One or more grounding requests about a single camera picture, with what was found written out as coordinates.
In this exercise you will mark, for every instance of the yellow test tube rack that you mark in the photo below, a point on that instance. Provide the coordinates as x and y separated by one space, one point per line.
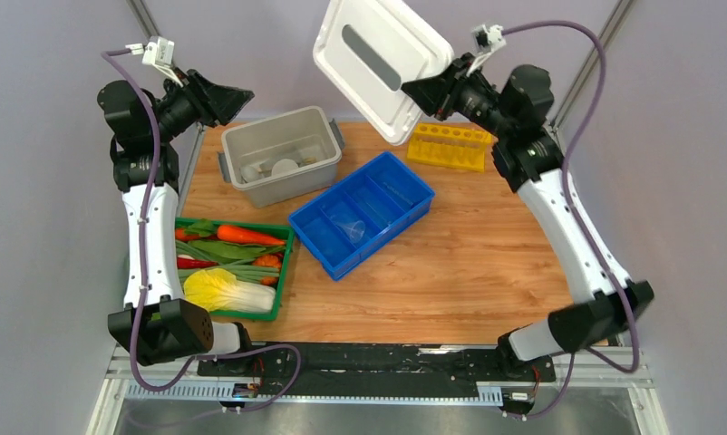
449 147

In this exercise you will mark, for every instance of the blue divided plastic tray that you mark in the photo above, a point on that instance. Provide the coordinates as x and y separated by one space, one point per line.
358 196

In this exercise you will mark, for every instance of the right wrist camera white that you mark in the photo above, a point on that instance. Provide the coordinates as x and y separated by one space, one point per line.
488 38

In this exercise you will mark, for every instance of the white tray lid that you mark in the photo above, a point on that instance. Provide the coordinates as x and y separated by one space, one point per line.
369 49

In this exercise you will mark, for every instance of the green long beans bundle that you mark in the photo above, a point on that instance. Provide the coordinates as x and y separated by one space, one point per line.
243 269

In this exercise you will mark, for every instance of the small orange carrot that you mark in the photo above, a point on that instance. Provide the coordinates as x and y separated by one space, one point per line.
271 261

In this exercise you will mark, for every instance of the yellow napa cabbage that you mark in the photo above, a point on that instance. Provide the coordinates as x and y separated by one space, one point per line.
220 290

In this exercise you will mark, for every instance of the red chilli pepper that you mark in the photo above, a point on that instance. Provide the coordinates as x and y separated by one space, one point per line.
184 263

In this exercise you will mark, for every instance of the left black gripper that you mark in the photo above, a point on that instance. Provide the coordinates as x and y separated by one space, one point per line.
212 105

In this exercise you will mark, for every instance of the green plastic vegetable tray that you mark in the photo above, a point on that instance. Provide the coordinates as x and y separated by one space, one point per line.
278 231

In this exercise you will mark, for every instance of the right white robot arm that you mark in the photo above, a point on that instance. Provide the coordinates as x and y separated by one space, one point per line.
606 300

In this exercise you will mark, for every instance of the white evaporating dish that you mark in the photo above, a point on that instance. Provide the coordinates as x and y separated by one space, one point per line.
250 174

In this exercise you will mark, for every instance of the wire gauze with ceramic centre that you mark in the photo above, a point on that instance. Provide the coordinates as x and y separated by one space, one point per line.
276 167

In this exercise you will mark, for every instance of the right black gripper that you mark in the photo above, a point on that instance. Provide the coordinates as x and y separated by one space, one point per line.
437 93

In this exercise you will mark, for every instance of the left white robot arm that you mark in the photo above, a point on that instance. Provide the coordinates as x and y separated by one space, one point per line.
156 323

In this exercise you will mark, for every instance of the grey plastic tub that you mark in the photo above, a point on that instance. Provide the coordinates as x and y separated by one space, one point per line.
298 134

